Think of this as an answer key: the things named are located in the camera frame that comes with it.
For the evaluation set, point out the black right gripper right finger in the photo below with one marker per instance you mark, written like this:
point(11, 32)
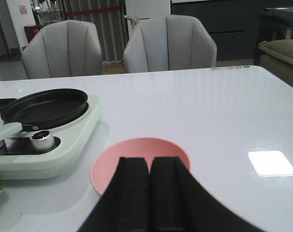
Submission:
point(179, 203)

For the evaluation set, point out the red bin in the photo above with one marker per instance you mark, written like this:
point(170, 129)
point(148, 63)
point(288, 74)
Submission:
point(31, 31)

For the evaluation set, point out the grey right chair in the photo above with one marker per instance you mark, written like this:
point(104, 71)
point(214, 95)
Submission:
point(167, 43)

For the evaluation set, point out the white cabinet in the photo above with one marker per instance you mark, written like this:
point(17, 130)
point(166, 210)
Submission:
point(145, 9)

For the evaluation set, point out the green breakfast maker base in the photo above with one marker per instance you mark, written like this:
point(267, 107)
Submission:
point(18, 159)

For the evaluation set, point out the grey left chair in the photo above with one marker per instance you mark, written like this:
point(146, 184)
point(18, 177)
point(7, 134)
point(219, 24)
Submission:
point(64, 49)

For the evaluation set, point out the silver right control knob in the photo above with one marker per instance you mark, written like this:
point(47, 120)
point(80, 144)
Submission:
point(42, 140)

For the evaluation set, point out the grey chair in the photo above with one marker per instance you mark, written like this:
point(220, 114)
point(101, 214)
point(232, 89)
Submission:
point(64, 49)
point(167, 43)

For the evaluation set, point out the black round frying pan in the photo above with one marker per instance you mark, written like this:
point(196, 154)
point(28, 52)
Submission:
point(46, 109)

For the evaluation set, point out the pink bowl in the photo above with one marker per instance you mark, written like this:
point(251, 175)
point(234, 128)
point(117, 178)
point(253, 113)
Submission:
point(104, 166)

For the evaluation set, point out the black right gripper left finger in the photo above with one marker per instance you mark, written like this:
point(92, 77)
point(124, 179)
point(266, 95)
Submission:
point(124, 206)

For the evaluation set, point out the beige sofa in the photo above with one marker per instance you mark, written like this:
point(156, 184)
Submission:
point(277, 58)

